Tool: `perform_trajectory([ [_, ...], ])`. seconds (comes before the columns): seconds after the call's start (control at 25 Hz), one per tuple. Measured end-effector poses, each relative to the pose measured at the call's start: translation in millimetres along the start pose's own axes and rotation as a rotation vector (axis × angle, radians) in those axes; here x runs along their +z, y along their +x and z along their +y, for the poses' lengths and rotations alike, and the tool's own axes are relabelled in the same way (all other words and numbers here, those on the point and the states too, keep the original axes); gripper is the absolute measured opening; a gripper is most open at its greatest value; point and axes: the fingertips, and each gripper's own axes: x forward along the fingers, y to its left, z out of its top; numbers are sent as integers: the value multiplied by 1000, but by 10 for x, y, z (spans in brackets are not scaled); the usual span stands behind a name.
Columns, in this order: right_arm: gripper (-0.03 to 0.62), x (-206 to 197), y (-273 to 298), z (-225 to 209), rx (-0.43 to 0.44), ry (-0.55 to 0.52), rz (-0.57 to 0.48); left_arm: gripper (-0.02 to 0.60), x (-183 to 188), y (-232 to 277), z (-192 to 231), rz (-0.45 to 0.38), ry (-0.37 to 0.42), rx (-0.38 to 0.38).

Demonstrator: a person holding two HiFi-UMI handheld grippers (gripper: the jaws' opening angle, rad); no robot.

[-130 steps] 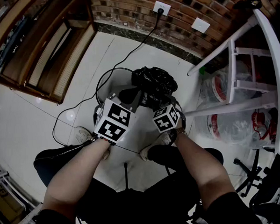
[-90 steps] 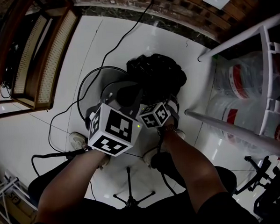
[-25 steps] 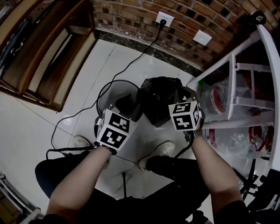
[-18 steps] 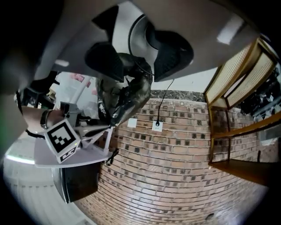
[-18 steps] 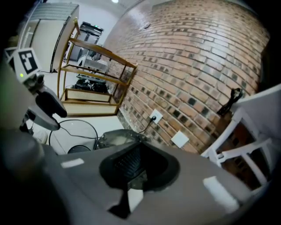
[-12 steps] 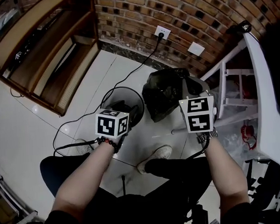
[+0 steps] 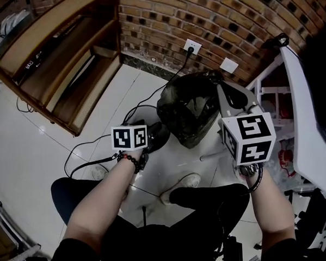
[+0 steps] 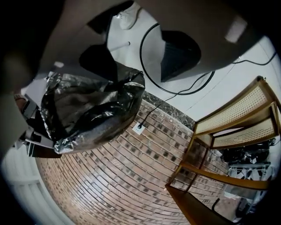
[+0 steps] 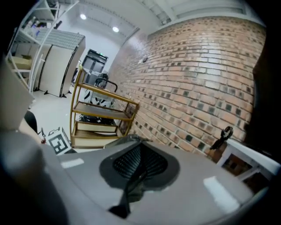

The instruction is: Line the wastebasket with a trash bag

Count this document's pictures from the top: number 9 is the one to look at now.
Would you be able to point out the person's left forearm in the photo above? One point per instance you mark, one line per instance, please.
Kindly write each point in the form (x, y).
(30, 134)

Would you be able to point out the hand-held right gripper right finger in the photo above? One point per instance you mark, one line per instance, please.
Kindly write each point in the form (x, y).
(197, 186)

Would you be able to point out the black glass cabinet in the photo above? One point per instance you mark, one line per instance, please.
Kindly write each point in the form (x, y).
(94, 63)

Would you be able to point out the grey folding partition screen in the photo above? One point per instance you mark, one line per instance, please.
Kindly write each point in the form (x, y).
(57, 66)

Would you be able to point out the brown cardboard box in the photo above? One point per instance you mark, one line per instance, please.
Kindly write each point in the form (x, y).
(20, 62)

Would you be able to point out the white box black pattern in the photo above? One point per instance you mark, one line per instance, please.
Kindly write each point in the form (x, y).
(98, 100)

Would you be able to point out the white metal rack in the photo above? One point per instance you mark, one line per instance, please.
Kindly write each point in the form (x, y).
(241, 149)
(24, 37)

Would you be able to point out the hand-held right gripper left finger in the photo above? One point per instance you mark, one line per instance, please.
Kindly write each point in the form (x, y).
(92, 175)

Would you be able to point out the round ceiling light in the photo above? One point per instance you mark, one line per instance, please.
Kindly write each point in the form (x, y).
(83, 16)
(115, 29)

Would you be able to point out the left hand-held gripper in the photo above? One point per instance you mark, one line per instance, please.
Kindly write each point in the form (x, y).
(60, 141)

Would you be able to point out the wooden shelf rack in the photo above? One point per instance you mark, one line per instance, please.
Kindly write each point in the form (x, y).
(103, 105)

